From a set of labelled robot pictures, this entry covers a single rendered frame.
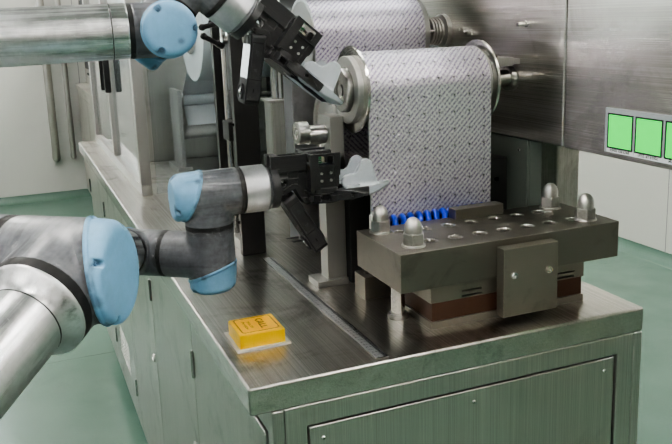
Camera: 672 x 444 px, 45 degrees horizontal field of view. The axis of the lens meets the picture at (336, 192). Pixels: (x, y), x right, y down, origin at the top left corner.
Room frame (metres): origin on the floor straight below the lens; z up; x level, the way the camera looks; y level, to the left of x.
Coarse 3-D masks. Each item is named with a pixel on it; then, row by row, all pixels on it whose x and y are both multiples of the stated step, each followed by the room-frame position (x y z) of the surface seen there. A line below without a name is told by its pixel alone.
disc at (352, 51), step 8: (344, 48) 1.40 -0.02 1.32; (352, 48) 1.37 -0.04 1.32; (352, 56) 1.37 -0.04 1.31; (360, 56) 1.34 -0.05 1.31; (360, 64) 1.34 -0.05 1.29; (368, 80) 1.32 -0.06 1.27; (368, 88) 1.32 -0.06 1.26; (368, 96) 1.32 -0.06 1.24; (368, 104) 1.32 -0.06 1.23; (368, 112) 1.33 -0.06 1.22; (360, 120) 1.35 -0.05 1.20; (352, 128) 1.38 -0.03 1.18; (360, 128) 1.35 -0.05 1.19
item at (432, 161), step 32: (384, 128) 1.34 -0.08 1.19; (416, 128) 1.36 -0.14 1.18; (448, 128) 1.38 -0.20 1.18; (480, 128) 1.41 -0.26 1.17; (384, 160) 1.34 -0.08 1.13; (416, 160) 1.36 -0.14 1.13; (448, 160) 1.38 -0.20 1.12; (480, 160) 1.41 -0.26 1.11; (384, 192) 1.34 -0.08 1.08; (416, 192) 1.36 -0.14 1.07; (448, 192) 1.38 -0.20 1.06; (480, 192) 1.41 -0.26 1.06
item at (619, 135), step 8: (616, 120) 1.23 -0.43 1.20; (624, 120) 1.22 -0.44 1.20; (616, 128) 1.23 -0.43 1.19; (624, 128) 1.22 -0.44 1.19; (608, 136) 1.25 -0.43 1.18; (616, 136) 1.23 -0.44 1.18; (624, 136) 1.21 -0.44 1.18; (608, 144) 1.25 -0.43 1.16; (616, 144) 1.23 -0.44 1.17; (624, 144) 1.21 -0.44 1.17
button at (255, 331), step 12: (228, 324) 1.17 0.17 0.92; (240, 324) 1.15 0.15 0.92; (252, 324) 1.15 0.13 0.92; (264, 324) 1.15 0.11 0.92; (276, 324) 1.14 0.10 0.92; (240, 336) 1.11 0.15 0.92; (252, 336) 1.11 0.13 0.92; (264, 336) 1.12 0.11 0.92; (276, 336) 1.12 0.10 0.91; (240, 348) 1.11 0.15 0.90
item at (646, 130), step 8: (640, 120) 1.18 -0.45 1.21; (648, 120) 1.17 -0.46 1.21; (640, 128) 1.18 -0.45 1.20; (648, 128) 1.17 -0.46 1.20; (656, 128) 1.15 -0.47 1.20; (640, 136) 1.18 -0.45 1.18; (648, 136) 1.17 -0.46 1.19; (656, 136) 1.15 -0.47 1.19; (640, 144) 1.18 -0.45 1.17; (648, 144) 1.17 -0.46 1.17; (656, 144) 1.15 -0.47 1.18; (648, 152) 1.17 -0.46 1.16; (656, 152) 1.15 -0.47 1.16
